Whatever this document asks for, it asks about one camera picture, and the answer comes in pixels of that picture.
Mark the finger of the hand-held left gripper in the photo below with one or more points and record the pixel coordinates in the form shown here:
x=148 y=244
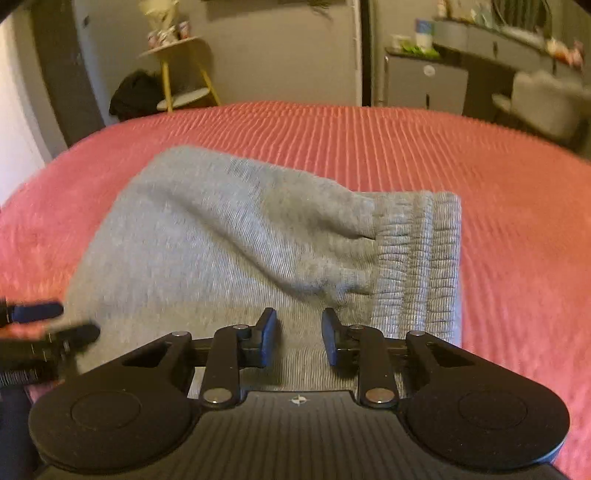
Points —
x=76 y=336
x=39 y=312

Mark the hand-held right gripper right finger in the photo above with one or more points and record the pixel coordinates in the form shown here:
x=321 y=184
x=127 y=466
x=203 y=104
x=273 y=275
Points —
x=330 y=333

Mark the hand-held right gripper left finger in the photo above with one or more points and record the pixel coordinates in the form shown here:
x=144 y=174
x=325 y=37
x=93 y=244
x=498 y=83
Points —
x=268 y=333

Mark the grey pants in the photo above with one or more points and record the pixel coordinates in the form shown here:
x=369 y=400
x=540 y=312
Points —
x=207 y=240

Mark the dark cloth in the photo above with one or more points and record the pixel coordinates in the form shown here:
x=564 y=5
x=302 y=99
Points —
x=14 y=434

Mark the pink ribbed bedspread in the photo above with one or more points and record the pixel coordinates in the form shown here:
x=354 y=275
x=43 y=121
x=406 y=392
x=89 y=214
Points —
x=512 y=277

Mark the black bag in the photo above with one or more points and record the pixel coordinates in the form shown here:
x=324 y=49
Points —
x=136 y=97

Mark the dark door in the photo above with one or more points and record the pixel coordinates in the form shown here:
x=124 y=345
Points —
x=69 y=69

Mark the yellow side table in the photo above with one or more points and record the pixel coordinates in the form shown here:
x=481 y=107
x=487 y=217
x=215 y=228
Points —
x=165 y=85

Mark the grey cabinet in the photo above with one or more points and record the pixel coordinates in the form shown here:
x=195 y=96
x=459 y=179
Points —
x=425 y=87

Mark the green leaf-shaped item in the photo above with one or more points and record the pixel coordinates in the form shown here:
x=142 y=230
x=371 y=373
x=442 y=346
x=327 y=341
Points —
x=420 y=50

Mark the small white box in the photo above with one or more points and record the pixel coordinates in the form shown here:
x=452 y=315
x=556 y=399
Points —
x=400 y=41

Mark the blue and white container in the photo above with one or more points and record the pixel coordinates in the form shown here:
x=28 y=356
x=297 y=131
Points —
x=424 y=34

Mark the cream upholstered chair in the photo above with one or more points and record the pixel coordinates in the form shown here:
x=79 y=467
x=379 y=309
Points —
x=545 y=104

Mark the small pink cup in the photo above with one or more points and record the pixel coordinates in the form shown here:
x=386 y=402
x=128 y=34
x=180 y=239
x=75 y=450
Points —
x=183 y=30

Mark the white flower decoration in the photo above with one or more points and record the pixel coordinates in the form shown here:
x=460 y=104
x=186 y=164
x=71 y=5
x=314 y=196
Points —
x=159 y=21

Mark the grey vanity desk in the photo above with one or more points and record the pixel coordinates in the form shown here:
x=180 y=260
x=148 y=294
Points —
x=489 y=50

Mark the pink plush toy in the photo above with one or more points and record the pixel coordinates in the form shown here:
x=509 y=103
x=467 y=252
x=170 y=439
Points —
x=565 y=51

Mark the round mirror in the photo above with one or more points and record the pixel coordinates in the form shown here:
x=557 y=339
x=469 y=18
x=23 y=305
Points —
x=545 y=18

